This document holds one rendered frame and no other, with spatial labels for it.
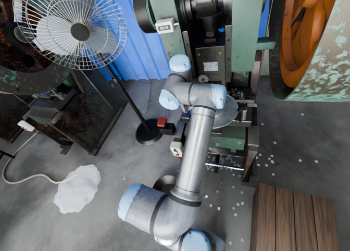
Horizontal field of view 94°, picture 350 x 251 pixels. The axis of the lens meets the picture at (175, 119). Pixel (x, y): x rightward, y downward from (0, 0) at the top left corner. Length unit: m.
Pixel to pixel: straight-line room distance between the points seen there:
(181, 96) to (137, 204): 0.36
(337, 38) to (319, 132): 1.62
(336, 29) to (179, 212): 0.53
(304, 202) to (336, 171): 0.64
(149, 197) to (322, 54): 0.56
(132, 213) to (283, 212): 0.95
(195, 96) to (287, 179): 1.36
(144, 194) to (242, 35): 0.67
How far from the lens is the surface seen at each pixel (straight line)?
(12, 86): 1.61
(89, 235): 1.99
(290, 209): 1.31
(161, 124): 1.09
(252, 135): 1.11
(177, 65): 0.59
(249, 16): 0.73
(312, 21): 0.83
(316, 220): 1.34
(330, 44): 0.49
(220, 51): 0.84
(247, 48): 0.79
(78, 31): 1.22
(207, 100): 0.51
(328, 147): 2.00
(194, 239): 0.91
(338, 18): 0.47
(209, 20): 0.81
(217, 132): 0.95
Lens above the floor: 1.58
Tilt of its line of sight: 49 degrees down
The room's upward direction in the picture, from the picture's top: 22 degrees counter-clockwise
